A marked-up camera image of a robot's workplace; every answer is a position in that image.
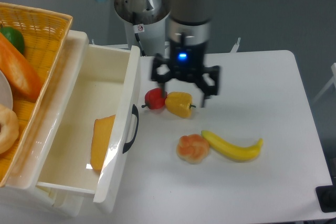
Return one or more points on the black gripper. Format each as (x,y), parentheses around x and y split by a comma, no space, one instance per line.
(186,63)

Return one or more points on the orange bread slice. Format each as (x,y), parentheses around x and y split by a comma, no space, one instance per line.
(101,136)

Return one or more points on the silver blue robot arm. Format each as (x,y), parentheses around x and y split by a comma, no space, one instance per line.
(175,33)

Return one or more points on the round knotted bread roll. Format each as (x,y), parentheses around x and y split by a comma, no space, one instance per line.
(192,148)

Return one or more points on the upper white drawer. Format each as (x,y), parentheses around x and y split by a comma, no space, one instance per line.
(108,84)

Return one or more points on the yellow bell pepper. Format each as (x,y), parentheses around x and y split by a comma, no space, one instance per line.
(179,104)

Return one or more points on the red bell pepper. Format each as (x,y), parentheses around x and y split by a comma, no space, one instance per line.
(154,99)

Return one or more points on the yellow banana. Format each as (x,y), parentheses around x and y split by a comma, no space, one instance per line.
(231,151)

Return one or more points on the yellow woven basket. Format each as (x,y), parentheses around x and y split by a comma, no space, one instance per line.
(44,34)

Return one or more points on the orange baguette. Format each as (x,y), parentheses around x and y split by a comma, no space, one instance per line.
(19,72)

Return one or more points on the beige bagel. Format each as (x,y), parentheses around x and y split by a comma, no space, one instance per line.
(9,128)

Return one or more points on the green vegetable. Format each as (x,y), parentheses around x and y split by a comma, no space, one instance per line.
(15,37)

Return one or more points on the white plate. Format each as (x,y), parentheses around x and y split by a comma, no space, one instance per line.
(6,96)

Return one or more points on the black device at table edge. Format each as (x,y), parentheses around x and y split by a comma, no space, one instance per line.
(326,198)

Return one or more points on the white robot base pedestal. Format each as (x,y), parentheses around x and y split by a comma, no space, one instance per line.
(144,22)

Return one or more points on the black drawer handle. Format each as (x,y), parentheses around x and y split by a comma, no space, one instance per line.
(133,129)

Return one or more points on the white frame at right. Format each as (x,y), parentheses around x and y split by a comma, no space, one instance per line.
(330,83)

